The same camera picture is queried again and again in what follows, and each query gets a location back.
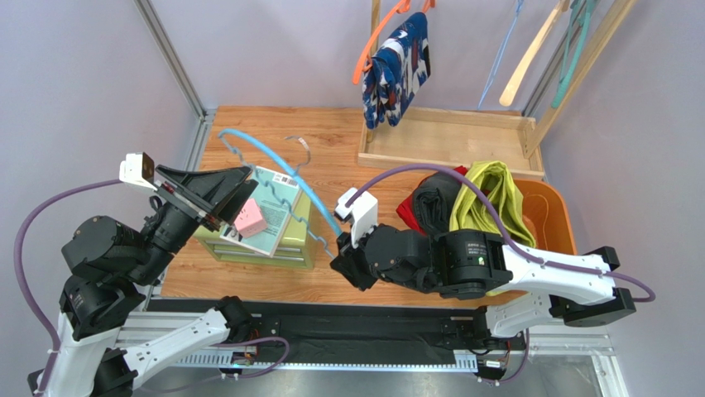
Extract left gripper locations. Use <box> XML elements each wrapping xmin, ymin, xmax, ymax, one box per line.
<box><xmin>132</xmin><ymin>162</ymin><xmax>261</xmax><ymax>283</ymax></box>

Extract red trousers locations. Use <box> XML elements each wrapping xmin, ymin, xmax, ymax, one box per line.
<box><xmin>396</xmin><ymin>165</ymin><xmax>469</xmax><ymax>232</ymax></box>

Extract black trousers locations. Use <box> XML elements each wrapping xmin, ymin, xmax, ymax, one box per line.
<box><xmin>411</xmin><ymin>171</ymin><xmax>467</xmax><ymax>237</ymax></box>

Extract light blue hanger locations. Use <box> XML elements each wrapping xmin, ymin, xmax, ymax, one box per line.
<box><xmin>217</xmin><ymin>128</ymin><xmax>342</xmax><ymax>260</ymax></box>

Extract yellow-green trousers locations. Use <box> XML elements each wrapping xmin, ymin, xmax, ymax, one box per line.
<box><xmin>448</xmin><ymin>160</ymin><xmax>537</xmax><ymax>247</ymax></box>

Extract blue patterned trousers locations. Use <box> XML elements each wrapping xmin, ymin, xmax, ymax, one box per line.
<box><xmin>362</xmin><ymin>12</ymin><xmax>431</xmax><ymax>130</ymax></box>

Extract beige hanger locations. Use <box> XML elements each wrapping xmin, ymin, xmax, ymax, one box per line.
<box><xmin>499</xmin><ymin>0</ymin><xmax>568</xmax><ymax>108</ymax></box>

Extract orange hanger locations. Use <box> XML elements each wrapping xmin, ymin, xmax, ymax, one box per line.
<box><xmin>352</xmin><ymin>0</ymin><xmax>436</xmax><ymax>89</ymax></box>

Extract teal hanger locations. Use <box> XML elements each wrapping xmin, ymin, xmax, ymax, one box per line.
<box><xmin>551</xmin><ymin>0</ymin><xmax>597</xmax><ymax>109</ymax></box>

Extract blue wire hanger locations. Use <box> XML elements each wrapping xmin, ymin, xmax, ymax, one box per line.
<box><xmin>476</xmin><ymin>0</ymin><xmax>525</xmax><ymax>111</ymax></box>

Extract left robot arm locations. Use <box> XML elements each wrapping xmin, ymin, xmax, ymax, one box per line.
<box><xmin>28</xmin><ymin>154</ymin><xmax>257</xmax><ymax>396</ymax></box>

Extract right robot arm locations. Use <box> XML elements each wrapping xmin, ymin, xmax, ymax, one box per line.
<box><xmin>330</xmin><ymin>225</ymin><xmax>636</xmax><ymax>350</ymax></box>

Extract pink cube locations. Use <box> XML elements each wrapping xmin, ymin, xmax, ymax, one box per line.
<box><xmin>233</xmin><ymin>198</ymin><xmax>267</xmax><ymax>238</ymax></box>

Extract teal book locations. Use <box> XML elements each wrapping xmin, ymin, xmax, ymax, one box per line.
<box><xmin>219</xmin><ymin>166</ymin><xmax>301</xmax><ymax>257</ymax></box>

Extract green box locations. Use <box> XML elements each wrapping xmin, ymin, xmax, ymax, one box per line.
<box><xmin>194</xmin><ymin>194</ymin><xmax>316</xmax><ymax>269</ymax></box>

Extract orange plastic basket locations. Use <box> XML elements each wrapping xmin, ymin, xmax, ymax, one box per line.
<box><xmin>514</xmin><ymin>179</ymin><xmax>577</xmax><ymax>255</ymax></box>

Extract wooden clothes rack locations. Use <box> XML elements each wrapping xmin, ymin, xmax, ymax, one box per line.
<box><xmin>357</xmin><ymin>1</ymin><xmax>635</xmax><ymax>180</ymax></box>

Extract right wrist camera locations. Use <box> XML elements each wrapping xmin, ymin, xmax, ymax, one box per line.
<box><xmin>334</xmin><ymin>187</ymin><xmax>378</xmax><ymax>248</ymax></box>

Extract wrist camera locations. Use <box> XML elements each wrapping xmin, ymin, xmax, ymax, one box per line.
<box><xmin>334</xmin><ymin>187</ymin><xmax>378</xmax><ymax>248</ymax></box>
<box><xmin>118</xmin><ymin>152</ymin><xmax>156</xmax><ymax>194</ymax></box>

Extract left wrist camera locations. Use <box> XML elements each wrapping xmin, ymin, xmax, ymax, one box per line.
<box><xmin>118</xmin><ymin>152</ymin><xmax>156</xmax><ymax>194</ymax></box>

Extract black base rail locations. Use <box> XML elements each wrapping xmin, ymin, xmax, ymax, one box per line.
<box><xmin>110</xmin><ymin>299</ymin><xmax>607</xmax><ymax>381</ymax></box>

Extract aluminium frame post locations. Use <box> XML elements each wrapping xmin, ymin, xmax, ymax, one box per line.
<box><xmin>134</xmin><ymin>0</ymin><xmax>207</xmax><ymax>121</ymax></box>

